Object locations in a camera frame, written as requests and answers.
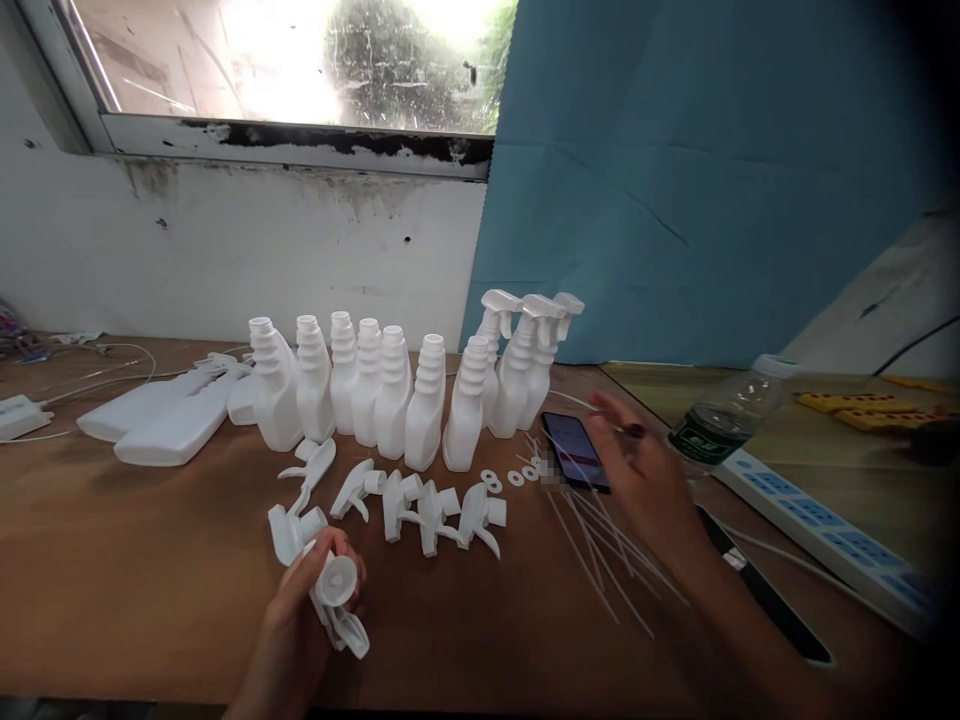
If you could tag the person's right hand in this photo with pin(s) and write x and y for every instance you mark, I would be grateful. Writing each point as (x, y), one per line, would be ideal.
(656, 480)

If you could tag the person's left hand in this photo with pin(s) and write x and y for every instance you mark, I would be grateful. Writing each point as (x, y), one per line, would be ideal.
(296, 611)

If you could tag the white trigger sprayer head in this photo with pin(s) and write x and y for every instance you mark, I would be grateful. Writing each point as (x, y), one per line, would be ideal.
(337, 592)

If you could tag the thin white dip tube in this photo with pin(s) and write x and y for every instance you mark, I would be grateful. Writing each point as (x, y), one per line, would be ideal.
(577, 401)

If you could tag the bundle of thin white tubes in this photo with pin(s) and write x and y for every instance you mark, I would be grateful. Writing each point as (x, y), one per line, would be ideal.
(600, 540)

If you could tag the black smartphone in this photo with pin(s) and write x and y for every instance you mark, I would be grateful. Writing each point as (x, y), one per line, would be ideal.
(574, 446)

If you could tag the clear water bottle green label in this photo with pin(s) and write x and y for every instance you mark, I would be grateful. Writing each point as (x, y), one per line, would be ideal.
(724, 420)

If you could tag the black flat bar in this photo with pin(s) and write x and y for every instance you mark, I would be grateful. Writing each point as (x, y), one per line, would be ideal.
(772, 592)

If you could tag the cluster of white trigger sprayers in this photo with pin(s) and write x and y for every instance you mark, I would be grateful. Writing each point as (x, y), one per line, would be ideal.
(420, 502)

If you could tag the white power strip blue sockets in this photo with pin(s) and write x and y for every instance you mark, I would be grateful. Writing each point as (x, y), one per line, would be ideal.
(825, 525)

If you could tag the yellow blocks with red marks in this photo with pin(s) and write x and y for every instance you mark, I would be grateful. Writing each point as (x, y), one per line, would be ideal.
(870, 409)

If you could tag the row of open white bottles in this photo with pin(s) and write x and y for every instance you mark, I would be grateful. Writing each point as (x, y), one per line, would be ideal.
(375, 397)

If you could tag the beige board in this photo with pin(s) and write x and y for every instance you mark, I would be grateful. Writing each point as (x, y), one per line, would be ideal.
(877, 300)

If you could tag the blue sheet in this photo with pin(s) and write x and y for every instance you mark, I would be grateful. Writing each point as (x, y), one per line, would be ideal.
(697, 187)

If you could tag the white charger box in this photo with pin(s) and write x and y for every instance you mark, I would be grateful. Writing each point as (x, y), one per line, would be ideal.
(19, 416)

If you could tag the window with white frame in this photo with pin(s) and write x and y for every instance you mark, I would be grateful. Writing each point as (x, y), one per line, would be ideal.
(285, 67)

